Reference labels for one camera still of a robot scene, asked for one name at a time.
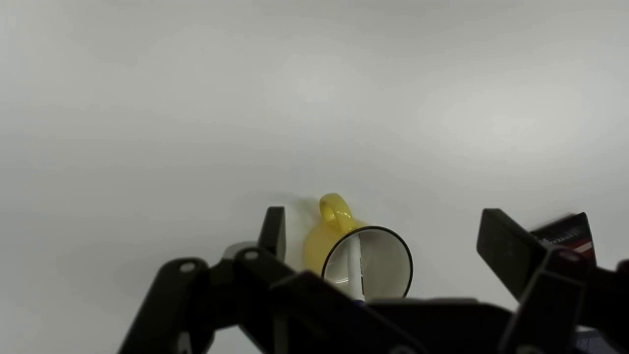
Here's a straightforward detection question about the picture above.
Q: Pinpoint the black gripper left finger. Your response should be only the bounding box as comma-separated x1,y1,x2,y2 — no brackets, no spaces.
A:
120,206,421,354

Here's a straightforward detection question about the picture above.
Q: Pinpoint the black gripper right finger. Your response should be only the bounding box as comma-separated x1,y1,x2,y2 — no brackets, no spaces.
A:
476,206,629,354

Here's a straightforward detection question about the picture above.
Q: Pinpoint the yellow enamel mug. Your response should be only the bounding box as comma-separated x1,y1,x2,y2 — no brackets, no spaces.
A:
301,190,417,304

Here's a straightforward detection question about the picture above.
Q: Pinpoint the black and red box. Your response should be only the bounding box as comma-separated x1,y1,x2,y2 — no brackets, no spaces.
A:
529,210,600,267

